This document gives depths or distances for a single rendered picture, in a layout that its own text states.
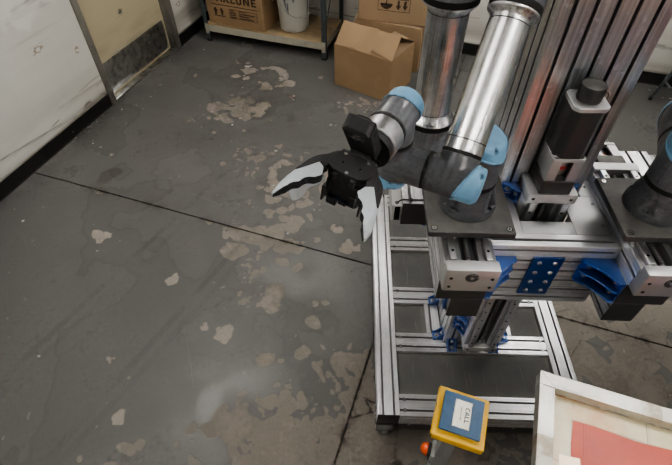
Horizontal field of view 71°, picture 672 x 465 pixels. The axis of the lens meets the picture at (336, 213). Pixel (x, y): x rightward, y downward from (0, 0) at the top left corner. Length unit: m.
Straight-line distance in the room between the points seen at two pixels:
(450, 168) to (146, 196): 2.63
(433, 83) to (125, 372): 2.02
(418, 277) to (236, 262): 1.04
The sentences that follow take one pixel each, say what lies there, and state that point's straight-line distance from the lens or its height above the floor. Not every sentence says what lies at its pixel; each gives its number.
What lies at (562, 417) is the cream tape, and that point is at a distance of 1.40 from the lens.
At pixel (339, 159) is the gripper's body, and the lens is 0.73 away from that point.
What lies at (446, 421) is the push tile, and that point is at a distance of 1.29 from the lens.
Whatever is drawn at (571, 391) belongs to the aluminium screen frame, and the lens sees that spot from 1.40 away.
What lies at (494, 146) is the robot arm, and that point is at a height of 1.48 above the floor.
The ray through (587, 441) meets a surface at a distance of 1.40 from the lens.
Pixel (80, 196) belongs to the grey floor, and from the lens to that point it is 3.48.
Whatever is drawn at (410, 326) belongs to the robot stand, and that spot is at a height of 0.21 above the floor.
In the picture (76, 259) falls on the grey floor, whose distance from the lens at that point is 3.11.
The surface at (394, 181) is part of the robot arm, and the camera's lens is 0.93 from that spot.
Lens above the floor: 2.16
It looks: 47 degrees down
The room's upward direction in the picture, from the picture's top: straight up
